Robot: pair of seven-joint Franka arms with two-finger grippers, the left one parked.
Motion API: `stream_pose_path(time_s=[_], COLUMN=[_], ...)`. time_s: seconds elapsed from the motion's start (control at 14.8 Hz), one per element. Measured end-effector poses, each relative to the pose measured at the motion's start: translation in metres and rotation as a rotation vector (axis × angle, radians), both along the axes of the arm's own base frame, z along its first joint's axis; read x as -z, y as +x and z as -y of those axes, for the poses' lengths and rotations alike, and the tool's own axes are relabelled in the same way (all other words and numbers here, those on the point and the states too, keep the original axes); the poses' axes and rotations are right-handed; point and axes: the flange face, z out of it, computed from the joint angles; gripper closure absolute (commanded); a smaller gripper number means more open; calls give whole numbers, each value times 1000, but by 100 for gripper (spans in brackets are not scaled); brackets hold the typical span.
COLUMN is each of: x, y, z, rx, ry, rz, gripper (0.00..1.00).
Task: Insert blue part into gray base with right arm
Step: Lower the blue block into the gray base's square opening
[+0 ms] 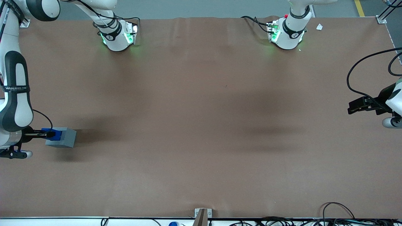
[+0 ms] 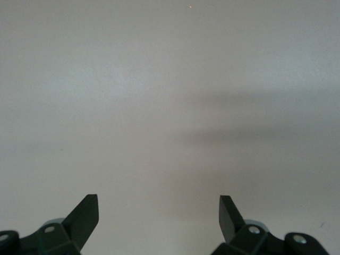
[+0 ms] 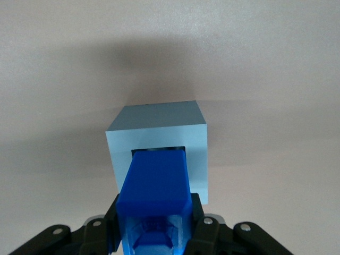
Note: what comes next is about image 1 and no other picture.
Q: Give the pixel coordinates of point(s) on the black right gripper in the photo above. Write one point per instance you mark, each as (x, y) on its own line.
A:
(27, 132)

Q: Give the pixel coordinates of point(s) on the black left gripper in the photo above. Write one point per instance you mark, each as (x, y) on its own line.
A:
(382, 96)

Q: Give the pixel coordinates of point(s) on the blue plastic block part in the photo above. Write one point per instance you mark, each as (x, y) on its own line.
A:
(58, 135)

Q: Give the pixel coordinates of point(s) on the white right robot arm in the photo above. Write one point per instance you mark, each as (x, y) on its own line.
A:
(15, 100)

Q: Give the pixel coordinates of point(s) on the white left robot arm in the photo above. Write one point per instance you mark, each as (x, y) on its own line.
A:
(290, 36)

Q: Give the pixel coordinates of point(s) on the gray square socket base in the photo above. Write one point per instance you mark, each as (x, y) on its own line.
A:
(69, 138)

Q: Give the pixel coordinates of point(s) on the white paper scrap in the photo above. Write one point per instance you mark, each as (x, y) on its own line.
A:
(319, 27)

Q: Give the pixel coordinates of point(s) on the yellow floor tape strip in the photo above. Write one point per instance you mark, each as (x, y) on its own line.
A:
(359, 8)

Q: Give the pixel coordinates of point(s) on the brown paper table cover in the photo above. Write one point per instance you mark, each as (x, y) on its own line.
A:
(201, 157)

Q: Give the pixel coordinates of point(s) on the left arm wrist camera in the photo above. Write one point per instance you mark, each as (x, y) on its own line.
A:
(391, 122)

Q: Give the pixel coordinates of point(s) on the aluminium frame post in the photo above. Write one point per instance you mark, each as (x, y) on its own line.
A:
(25, 23)
(384, 14)

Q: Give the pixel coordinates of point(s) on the metal bracket with brown post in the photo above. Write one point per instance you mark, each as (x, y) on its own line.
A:
(202, 214)

